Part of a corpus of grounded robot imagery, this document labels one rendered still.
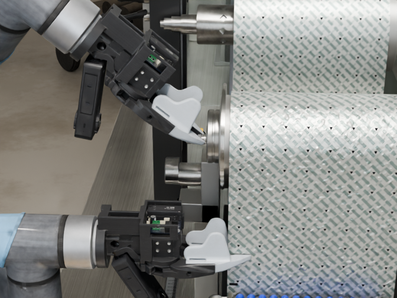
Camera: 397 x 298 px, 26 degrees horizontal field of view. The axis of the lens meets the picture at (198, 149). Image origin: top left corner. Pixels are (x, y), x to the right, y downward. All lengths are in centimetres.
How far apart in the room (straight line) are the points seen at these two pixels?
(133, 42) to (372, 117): 33
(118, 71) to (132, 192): 70
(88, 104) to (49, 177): 277
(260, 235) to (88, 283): 42
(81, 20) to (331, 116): 35
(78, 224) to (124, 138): 87
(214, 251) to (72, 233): 20
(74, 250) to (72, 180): 269
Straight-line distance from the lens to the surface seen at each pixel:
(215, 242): 118
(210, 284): 133
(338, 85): 136
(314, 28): 133
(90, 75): 113
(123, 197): 178
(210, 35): 137
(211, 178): 123
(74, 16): 110
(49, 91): 490
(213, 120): 117
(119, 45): 112
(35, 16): 111
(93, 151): 413
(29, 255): 121
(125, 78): 111
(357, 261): 122
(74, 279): 153
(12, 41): 117
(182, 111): 113
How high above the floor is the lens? 174
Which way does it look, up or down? 25 degrees down
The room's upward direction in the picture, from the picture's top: straight up
